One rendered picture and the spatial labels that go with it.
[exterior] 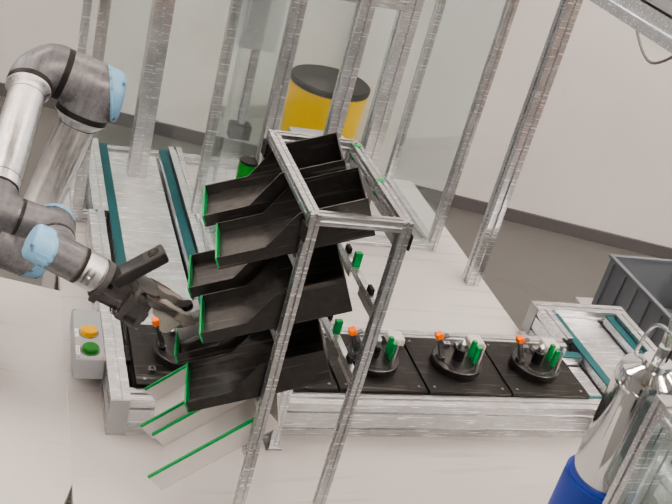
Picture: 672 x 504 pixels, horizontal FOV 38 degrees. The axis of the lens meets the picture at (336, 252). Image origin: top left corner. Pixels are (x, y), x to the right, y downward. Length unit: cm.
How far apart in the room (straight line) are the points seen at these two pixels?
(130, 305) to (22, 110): 47
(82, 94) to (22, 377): 70
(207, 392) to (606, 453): 82
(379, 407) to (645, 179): 396
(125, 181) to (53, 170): 103
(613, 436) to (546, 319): 105
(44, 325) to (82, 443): 46
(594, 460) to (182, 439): 85
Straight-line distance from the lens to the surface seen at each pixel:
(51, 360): 252
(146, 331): 247
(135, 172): 332
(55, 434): 231
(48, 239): 190
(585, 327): 321
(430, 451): 252
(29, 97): 214
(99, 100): 221
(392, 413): 247
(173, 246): 296
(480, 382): 264
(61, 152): 226
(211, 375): 196
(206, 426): 206
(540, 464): 263
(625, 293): 389
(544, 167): 601
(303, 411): 239
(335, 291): 175
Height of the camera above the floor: 237
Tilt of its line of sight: 28 degrees down
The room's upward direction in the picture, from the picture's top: 16 degrees clockwise
